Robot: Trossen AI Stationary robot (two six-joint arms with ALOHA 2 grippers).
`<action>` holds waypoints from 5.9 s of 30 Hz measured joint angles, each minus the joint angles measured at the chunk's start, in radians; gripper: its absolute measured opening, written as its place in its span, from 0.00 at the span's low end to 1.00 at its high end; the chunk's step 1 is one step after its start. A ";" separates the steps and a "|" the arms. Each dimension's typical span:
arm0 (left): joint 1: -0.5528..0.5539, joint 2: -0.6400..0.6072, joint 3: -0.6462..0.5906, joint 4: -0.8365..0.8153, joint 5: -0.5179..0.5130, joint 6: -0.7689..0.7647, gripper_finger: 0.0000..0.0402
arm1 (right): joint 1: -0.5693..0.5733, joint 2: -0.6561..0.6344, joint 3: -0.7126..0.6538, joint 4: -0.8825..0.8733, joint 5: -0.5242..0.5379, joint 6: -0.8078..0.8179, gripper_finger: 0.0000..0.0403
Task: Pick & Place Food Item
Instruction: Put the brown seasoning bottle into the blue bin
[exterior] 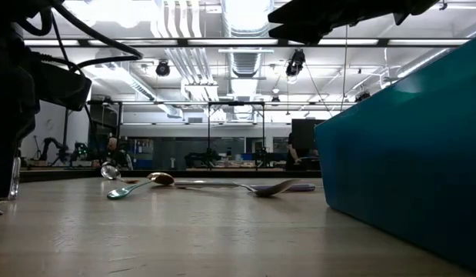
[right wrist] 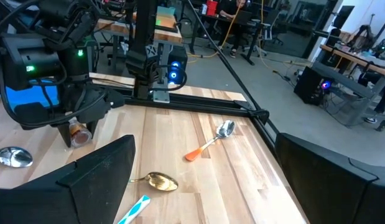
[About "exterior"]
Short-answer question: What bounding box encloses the gold spoon green handle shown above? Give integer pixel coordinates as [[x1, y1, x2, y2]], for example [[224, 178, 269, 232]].
[[106, 172, 175, 201]]

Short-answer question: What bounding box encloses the large black display screen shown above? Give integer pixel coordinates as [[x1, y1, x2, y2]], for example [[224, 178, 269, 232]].
[[291, 118, 326, 151]]

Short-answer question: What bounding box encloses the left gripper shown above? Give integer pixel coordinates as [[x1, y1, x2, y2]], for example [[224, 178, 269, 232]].
[[0, 0, 93, 201]]

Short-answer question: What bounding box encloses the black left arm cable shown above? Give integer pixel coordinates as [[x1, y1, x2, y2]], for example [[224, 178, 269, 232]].
[[14, 0, 145, 70]]

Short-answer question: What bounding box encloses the spoon with purple handle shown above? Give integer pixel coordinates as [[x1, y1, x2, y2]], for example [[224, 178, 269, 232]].
[[256, 183, 317, 192]]

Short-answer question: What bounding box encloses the person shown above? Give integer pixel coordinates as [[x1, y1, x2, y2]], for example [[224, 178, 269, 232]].
[[105, 137, 134, 171], [285, 132, 303, 171]]

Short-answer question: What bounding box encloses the spoon with striped teal handle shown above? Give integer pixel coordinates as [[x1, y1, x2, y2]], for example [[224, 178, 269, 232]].
[[174, 179, 300, 199]]

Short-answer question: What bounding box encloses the teal plastic bin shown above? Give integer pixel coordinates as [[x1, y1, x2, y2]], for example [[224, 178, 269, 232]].
[[314, 32, 476, 274]]

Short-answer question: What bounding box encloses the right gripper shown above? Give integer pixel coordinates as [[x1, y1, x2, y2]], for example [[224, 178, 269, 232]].
[[267, 0, 441, 28]]

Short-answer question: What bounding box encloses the black ceiling spotlight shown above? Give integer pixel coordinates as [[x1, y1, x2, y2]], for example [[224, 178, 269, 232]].
[[285, 48, 307, 77], [155, 60, 171, 77]]

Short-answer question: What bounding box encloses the spoon with red handle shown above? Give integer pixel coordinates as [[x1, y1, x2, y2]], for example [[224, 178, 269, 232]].
[[100, 163, 141, 185]]

